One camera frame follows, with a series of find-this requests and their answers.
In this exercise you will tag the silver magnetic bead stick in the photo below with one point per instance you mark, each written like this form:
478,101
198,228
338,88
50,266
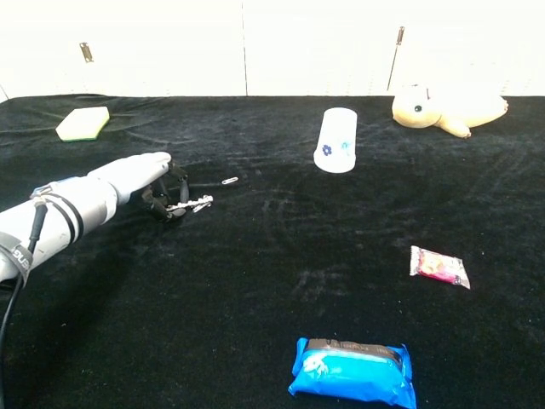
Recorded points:
187,204

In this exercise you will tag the white flower-print paper cup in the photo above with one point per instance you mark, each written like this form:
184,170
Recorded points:
336,136

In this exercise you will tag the black velvet tablecloth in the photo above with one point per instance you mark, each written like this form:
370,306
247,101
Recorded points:
272,277

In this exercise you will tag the pink candy packet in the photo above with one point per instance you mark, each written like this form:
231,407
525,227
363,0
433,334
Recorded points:
438,266

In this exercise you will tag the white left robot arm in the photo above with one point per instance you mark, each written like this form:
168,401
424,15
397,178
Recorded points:
59,221

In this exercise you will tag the blue wet wipes pack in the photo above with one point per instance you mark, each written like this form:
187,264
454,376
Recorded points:
353,375

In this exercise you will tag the yellow green sponge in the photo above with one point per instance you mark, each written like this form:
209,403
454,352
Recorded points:
81,124

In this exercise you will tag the yellow plush doll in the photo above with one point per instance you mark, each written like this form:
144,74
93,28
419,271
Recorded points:
451,111

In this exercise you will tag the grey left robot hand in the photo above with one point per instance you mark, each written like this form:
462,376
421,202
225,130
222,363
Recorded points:
136,174

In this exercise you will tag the metal screen hinge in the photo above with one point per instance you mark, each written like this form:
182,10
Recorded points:
86,52
400,35

